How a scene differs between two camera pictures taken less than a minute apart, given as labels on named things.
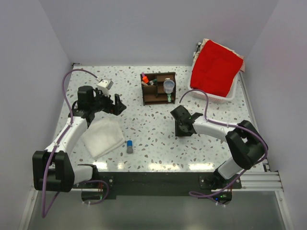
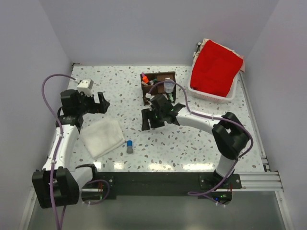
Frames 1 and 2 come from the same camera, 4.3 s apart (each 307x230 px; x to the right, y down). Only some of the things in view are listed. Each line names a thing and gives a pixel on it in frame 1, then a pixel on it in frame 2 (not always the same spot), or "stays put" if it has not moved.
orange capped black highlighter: [145, 79] stays put
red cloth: [215, 69] stays put
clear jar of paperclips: [168, 86] stays put
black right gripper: [179, 133] to [146, 114]
